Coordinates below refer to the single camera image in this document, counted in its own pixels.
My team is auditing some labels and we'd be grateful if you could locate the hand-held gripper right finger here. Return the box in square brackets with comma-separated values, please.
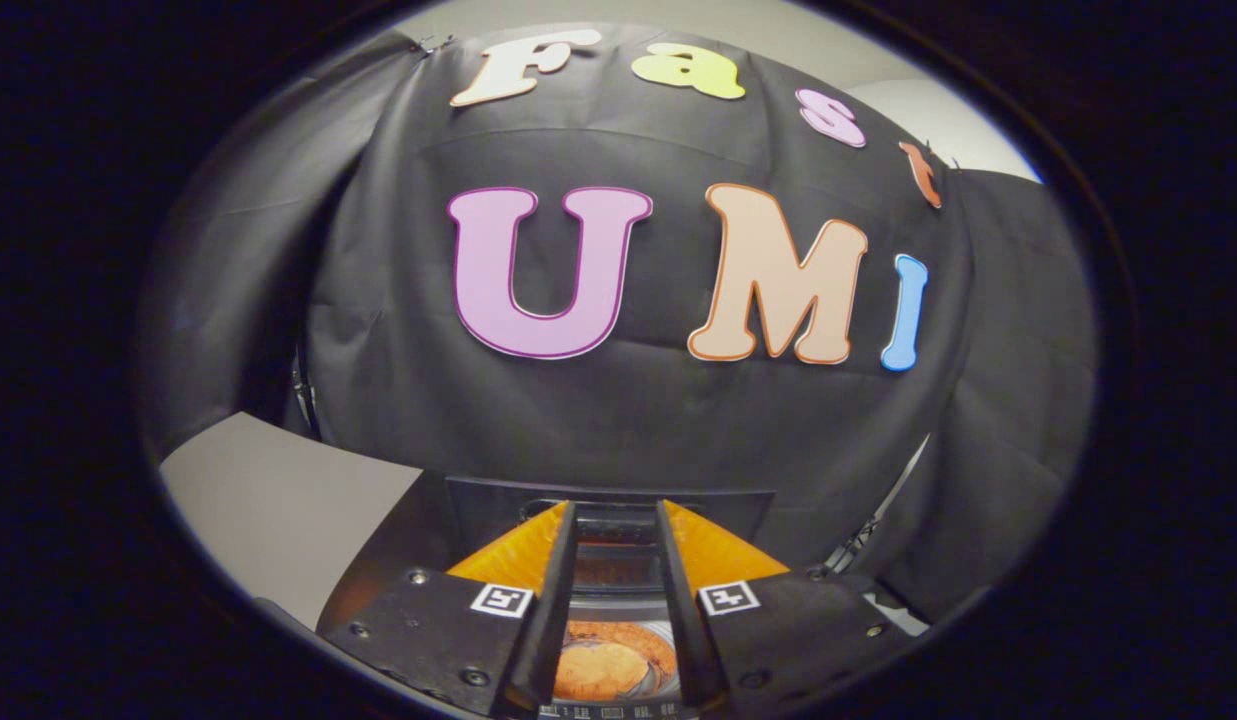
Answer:
[655, 498, 921, 711]

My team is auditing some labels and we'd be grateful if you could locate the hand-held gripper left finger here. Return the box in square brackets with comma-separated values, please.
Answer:
[318, 500, 580, 717]

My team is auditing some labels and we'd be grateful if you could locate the orange garment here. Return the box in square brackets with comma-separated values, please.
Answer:
[555, 620, 679, 704]

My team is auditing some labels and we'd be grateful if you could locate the black backdrop cloth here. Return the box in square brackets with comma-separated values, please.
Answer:
[136, 24, 1099, 623]

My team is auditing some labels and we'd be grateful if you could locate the metal light stand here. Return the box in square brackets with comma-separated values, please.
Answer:
[823, 432, 931, 579]

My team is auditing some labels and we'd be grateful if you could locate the black and white cabinet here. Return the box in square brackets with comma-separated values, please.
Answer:
[158, 410, 451, 641]

